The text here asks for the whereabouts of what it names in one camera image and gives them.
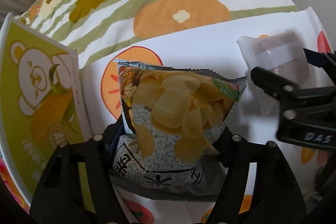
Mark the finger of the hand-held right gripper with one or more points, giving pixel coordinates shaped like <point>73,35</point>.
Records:
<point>325,61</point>
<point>273,82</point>

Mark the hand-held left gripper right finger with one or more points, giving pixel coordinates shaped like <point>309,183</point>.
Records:
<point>223,153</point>

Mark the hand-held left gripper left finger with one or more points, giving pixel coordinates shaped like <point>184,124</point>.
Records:
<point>113,140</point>

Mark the white translucent snack packet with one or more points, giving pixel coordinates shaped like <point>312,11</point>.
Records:
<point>265,53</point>

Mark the potato chips bag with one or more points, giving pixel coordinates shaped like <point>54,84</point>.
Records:
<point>170,108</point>

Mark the white fruit print cloth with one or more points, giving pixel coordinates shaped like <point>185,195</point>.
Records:
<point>210,45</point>

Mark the green bear print box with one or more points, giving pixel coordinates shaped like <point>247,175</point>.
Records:
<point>34,98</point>

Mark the pink patterned packet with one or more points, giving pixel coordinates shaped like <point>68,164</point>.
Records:
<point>10,182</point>

